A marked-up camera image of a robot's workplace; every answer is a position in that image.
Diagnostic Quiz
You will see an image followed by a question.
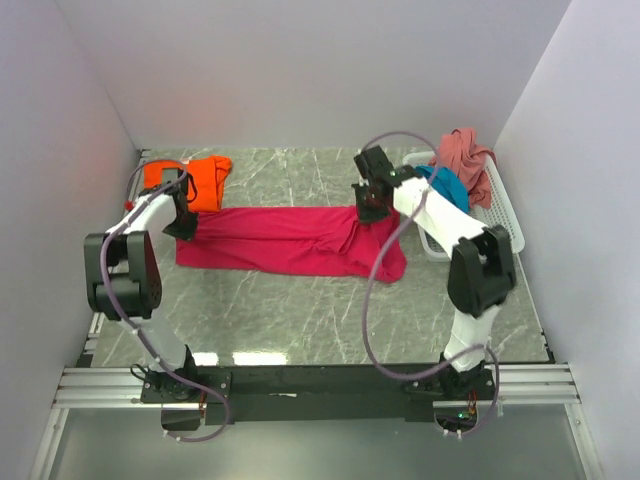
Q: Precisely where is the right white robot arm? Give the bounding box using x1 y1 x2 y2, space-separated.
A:
352 145 516 399

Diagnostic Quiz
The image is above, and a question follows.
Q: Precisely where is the magenta t shirt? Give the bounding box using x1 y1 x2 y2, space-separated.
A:
175 206 399 277

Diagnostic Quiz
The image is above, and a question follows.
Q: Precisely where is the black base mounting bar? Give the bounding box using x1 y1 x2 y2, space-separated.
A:
140 365 495 431

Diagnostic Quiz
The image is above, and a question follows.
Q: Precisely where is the salmon pink t shirt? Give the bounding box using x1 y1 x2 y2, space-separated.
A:
438 127 496 209

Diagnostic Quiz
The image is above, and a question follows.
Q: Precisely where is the aluminium frame rail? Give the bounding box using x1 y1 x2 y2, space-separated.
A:
53 368 143 409

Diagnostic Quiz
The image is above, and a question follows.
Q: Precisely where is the teal blue t shirt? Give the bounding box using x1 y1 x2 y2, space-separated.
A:
414 165 470 214

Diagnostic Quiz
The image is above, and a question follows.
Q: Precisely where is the folded orange t shirt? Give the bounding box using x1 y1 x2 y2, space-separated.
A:
143 155 232 213

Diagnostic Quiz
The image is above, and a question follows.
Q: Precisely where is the white plastic basket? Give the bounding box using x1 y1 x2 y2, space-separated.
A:
416 155 525 263

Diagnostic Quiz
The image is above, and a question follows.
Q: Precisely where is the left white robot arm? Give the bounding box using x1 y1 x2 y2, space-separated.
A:
83 160 200 402

